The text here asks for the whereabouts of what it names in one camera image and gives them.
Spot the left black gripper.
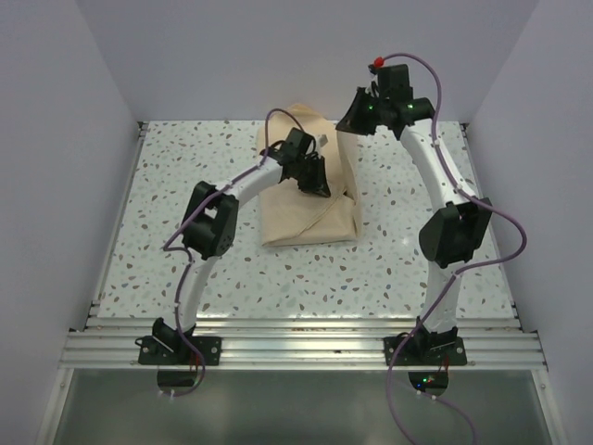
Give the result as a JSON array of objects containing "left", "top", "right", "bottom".
[{"left": 294, "top": 154, "right": 330, "bottom": 197}]

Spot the beige cloth mat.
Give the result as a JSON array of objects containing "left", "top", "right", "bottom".
[{"left": 259, "top": 104, "right": 362, "bottom": 247}]

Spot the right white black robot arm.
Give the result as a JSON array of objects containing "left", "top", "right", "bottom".
[{"left": 336, "top": 59, "right": 491, "bottom": 366}]

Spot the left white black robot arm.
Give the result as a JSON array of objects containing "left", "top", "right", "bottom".
[{"left": 142, "top": 127, "right": 331, "bottom": 364}]

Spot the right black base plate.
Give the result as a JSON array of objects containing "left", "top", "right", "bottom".
[{"left": 394, "top": 337, "right": 468, "bottom": 367}]

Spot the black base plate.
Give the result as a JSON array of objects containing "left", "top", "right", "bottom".
[
  {"left": 394, "top": 337, "right": 468, "bottom": 367},
  {"left": 134, "top": 336, "right": 222, "bottom": 366}
]

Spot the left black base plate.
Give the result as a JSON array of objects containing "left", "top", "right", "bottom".
[{"left": 134, "top": 336, "right": 222, "bottom": 366}]

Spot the aluminium rail frame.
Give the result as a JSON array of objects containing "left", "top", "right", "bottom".
[{"left": 34, "top": 121, "right": 569, "bottom": 445}]

